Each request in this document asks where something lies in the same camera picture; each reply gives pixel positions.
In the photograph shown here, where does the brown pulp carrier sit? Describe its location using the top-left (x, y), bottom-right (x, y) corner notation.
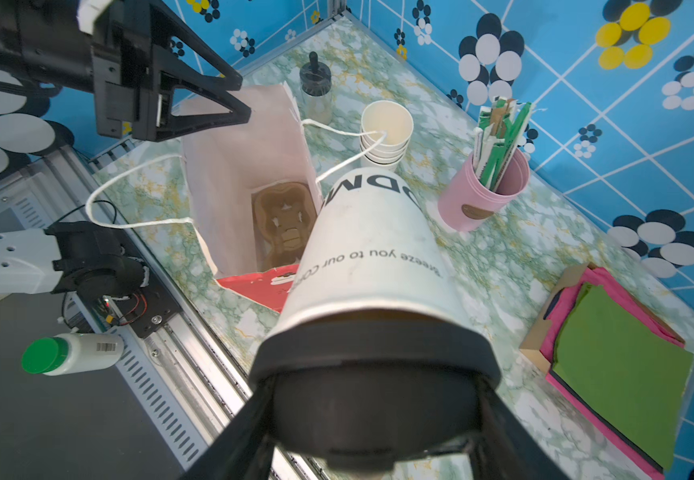
top-left (253, 182), bottom-right (317, 270)

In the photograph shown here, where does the pink straw holder cup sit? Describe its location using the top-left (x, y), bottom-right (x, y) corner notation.
top-left (438, 150), bottom-right (531, 232)

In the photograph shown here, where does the stack of white paper cups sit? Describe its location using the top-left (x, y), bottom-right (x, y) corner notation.
top-left (360, 100), bottom-right (414, 171)

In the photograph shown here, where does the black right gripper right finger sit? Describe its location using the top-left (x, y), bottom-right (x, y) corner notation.
top-left (472, 380), bottom-right (568, 480)

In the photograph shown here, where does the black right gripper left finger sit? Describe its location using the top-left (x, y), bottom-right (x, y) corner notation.
top-left (181, 383), bottom-right (275, 480)

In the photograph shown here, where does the green wrapped straws bundle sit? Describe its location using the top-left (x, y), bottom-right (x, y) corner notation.
top-left (472, 96), bottom-right (534, 192)

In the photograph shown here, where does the brown cardboard box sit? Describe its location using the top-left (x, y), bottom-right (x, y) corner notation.
top-left (520, 263), bottom-right (686, 374)

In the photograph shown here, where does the clear jar black lid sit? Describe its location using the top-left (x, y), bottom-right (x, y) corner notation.
top-left (299, 51), bottom-right (333, 124)

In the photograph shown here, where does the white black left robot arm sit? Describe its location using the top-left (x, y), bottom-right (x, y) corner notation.
top-left (0, 1), bottom-right (251, 299)

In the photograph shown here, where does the black cup lid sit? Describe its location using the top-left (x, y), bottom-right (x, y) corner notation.
top-left (249, 310), bottom-right (501, 472)

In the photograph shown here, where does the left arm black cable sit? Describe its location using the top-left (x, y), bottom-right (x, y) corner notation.
top-left (46, 199), bottom-right (120, 232)

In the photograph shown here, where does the white bottle green cap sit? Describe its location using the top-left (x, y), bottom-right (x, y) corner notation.
top-left (21, 333), bottom-right (125, 376)

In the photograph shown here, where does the white paper coffee cup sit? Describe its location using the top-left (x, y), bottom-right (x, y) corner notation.
top-left (271, 167), bottom-right (467, 334)

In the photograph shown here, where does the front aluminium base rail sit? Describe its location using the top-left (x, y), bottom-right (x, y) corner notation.
top-left (0, 144), bottom-right (278, 479)

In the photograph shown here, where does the red white paper gift bag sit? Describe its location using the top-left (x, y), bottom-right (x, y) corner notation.
top-left (84, 82), bottom-right (396, 314)

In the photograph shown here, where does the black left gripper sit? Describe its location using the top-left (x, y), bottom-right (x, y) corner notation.
top-left (91, 1), bottom-right (251, 142)

